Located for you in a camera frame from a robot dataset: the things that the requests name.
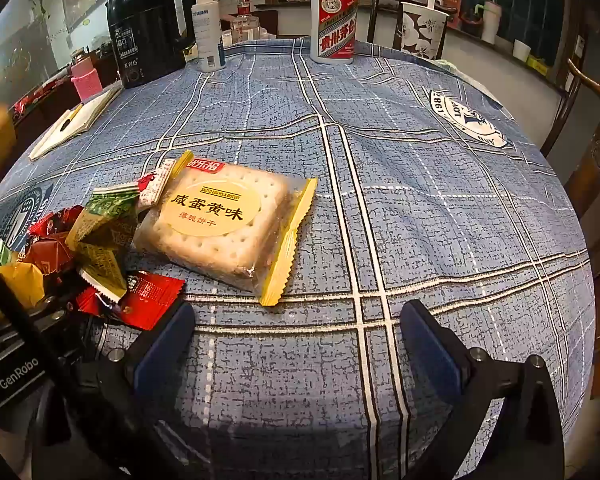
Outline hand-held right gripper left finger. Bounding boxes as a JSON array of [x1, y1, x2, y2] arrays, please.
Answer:
[[34, 301, 198, 480]]

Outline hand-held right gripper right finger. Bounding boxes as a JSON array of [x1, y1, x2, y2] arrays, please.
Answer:
[[400, 300, 567, 480]]

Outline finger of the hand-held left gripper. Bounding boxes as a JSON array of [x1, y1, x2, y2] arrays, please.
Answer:
[[27, 295, 88, 323]]

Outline dark red twisted snack packet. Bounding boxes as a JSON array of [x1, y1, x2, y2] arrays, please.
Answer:
[[22, 232, 78, 273]]

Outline bright red snack packet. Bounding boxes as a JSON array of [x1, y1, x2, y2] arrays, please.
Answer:
[[116, 270, 187, 332]]

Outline pile of mixed snack wrappers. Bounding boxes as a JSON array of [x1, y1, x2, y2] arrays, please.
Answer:
[[0, 184, 141, 331]]

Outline green and white snack packet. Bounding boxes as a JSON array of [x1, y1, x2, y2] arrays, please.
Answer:
[[85, 184, 142, 221]]

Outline square biscuit packet yellow ends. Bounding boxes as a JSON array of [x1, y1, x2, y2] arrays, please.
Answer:
[[130, 150, 318, 307]]

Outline white snack packet red print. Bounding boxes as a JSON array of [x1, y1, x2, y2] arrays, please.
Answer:
[[136, 158, 177, 213]]

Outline blue checked tablecloth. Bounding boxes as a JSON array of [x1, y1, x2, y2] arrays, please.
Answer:
[[0, 37, 597, 480]]

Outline open white notebook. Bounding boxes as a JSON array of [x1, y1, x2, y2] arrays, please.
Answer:
[[28, 85, 124, 162]]

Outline black and yellow pen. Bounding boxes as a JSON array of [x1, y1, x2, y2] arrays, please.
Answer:
[[60, 103, 85, 133]]

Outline pink sleeved bottle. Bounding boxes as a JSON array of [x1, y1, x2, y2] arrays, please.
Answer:
[[70, 57, 104, 102]]

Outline carved wooden chair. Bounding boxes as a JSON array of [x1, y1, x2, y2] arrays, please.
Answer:
[[540, 59, 600, 277]]

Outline black electric kettle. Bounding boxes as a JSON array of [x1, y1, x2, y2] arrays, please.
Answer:
[[105, 0, 197, 90]]

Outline white floral paper cup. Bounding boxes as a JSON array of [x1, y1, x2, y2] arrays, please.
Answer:
[[394, 2, 450, 61]]

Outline white tumbler with straw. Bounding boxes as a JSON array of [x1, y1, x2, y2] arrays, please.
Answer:
[[481, 0, 504, 45]]

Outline small clear glass bottle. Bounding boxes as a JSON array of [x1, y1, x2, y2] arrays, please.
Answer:
[[230, 2, 261, 44]]

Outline dark wooden chair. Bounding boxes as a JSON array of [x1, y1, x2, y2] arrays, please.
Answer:
[[367, 0, 457, 53]]

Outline white liquor bottle red label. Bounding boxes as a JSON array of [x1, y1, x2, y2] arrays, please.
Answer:
[[310, 0, 359, 65]]

